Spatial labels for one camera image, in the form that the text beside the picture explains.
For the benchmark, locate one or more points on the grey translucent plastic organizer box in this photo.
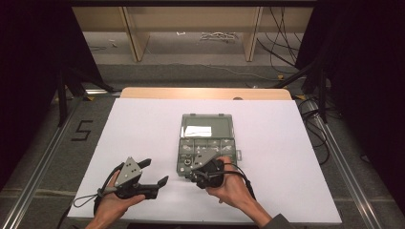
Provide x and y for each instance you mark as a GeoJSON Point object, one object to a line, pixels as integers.
{"type": "Point", "coordinates": [207, 127]}

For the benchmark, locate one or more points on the aluminium floor rail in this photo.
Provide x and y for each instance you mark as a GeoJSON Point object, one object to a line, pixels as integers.
{"type": "Point", "coordinates": [38, 165]}
{"type": "Point", "coordinates": [344, 165]}

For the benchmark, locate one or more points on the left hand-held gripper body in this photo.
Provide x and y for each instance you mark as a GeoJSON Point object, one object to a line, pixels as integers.
{"type": "Point", "coordinates": [129, 173]}

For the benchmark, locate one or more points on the small white floor item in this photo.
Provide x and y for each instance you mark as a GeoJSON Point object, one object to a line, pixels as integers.
{"type": "Point", "coordinates": [181, 33]}

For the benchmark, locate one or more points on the person's left hand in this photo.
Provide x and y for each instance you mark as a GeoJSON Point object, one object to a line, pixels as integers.
{"type": "Point", "coordinates": [110, 205]}

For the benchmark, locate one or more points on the black metal stand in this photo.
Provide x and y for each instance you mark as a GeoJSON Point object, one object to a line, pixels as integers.
{"type": "Point", "coordinates": [321, 89]}
{"type": "Point", "coordinates": [62, 95]}

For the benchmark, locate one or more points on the dark curtain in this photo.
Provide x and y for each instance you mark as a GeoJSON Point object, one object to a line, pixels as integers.
{"type": "Point", "coordinates": [366, 79]}
{"type": "Point", "coordinates": [28, 79]}

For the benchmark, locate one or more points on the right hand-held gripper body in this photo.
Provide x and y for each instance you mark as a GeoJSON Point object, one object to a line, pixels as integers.
{"type": "Point", "coordinates": [208, 173]}

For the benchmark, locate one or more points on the person's right hand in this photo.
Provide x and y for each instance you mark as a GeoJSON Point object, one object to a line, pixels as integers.
{"type": "Point", "coordinates": [234, 187]}

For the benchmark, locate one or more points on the white board sheet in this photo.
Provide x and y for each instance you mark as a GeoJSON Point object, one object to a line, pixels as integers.
{"type": "Point", "coordinates": [280, 152]}

